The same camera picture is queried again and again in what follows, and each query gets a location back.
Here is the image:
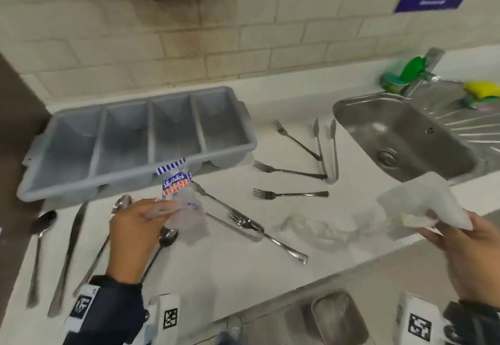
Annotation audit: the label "person's left hand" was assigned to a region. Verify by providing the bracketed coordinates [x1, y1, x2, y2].
[106, 199, 182, 285]

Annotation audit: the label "person's right hand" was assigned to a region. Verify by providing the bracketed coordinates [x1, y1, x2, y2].
[417, 210, 500, 302]

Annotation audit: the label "clear printed plastic wrapper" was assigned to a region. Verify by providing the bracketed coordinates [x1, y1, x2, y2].
[155, 158, 209, 245]

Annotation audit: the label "white paper towel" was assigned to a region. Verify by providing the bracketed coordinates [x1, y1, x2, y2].
[376, 171, 474, 240]

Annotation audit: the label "person's left forearm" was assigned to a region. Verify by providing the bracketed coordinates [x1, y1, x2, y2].
[62, 275, 150, 345]

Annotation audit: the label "person's right forearm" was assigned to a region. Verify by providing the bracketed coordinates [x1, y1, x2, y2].
[443, 299, 500, 345]

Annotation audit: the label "steel spoon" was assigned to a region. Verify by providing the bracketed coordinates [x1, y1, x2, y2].
[27, 210, 58, 310]
[73, 195, 133, 298]
[140, 227, 179, 284]

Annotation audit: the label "steel table knife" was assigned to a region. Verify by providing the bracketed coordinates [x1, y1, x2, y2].
[193, 182, 265, 233]
[48, 202, 89, 318]
[205, 212, 263, 243]

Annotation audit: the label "grey plastic cutlery tray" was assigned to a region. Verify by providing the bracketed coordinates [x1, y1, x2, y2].
[16, 86, 258, 203]

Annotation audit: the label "sink drain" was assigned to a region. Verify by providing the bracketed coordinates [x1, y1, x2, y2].
[377, 148, 399, 169]

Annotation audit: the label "stainless steel sink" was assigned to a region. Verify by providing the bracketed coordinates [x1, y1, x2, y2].
[332, 79, 500, 186]

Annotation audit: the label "steel fork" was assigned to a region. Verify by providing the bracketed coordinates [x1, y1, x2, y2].
[227, 210, 309, 266]
[252, 160, 328, 180]
[273, 119, 322, 161]
[252, 188, 330, 201]

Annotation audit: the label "white marker tag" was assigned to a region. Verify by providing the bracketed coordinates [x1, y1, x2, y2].
[64, 284, 101, 333]

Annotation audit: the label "yellow green sponge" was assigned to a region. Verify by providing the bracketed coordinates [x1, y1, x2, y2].
[462, 81, 500, 109]

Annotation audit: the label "crumpled clear plastic film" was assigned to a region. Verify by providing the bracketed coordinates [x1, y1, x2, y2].
[280, 213, 392, 250]

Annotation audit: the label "green dish soap bottle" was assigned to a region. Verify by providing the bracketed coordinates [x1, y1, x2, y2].
[380, 56, 436, 95]

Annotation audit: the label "grey metal bin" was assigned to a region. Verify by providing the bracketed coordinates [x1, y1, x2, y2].
[310, 289, 370, 345]

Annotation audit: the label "steel tongs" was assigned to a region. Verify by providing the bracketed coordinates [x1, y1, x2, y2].
[312, 118, 340, 185]

